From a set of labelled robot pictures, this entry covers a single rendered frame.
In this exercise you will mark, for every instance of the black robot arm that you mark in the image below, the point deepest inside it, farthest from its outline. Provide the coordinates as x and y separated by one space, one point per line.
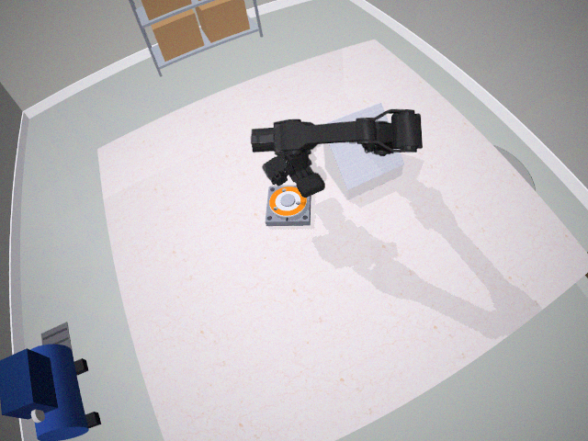
292 137

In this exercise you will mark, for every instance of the orange round plate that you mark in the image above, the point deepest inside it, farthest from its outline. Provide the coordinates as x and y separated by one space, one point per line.
274 202

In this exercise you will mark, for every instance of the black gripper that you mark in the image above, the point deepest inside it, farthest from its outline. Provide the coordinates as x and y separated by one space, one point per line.
307 182

